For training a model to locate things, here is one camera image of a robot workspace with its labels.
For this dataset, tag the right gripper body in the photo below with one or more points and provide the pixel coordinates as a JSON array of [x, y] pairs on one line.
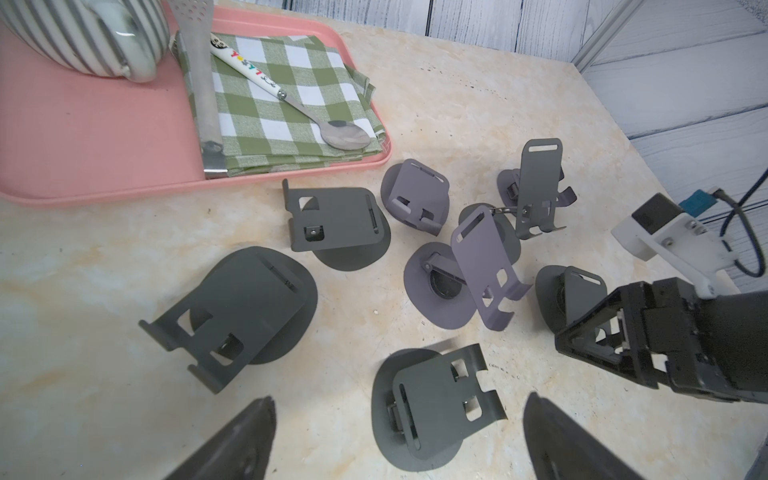
[[647, 333]]

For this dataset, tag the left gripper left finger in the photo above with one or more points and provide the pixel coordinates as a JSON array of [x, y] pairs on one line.
[[239, 450]]

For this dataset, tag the dark green phone stand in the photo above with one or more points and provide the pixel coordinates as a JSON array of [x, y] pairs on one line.
[[424, 404], [541, 173], [253, 307], [565, 294], [344, 227]]

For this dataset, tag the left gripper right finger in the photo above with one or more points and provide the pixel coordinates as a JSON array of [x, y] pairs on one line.
[[559, 448]]

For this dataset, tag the green checkered cloth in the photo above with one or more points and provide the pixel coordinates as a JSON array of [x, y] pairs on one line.
[[262, 134]]

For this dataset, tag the right aluminium frame post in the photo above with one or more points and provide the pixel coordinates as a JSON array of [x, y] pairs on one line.
[[613, 23]]

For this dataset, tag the pink tray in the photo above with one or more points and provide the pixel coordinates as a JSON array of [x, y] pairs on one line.
[[69, 138]]

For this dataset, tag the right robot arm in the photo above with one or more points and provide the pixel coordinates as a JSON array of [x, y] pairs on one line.
[[735, 334]]

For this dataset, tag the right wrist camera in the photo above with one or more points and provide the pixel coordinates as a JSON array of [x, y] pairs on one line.
[[662, 227]]

